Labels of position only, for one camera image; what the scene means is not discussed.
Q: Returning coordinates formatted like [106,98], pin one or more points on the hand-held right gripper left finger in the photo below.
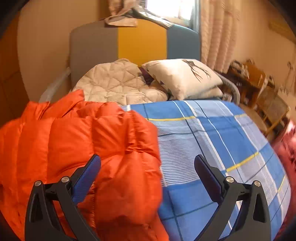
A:
[89,172]

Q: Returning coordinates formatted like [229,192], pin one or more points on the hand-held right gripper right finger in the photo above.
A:
[209,172]

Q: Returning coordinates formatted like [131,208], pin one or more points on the orange down jacket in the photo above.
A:
[69,139]

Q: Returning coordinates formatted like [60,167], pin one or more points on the blue plaid bed sheet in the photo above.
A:
[208,143]

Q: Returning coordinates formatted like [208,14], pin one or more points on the red cloth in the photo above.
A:
[285,148]

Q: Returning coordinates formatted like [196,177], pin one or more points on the beige quilted comforter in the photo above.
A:
[113,82]

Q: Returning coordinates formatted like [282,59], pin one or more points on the white pillow with dark print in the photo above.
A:
[185,75]

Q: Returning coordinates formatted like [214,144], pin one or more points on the wooden stool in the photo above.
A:
[249,78]

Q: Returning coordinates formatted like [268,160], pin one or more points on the wooden wardrobe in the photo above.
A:
[10,76]

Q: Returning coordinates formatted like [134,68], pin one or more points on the grey yellow blue headboard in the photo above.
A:
[138,44]

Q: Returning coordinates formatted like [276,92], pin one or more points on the pale patterned curtain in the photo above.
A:
[218,32]

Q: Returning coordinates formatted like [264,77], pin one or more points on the light garment on hanger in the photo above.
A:
[129,15]

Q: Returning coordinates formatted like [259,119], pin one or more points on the window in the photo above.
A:
[170,9]

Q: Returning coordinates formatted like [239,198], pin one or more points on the grey bed rail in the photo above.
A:
[229,85]

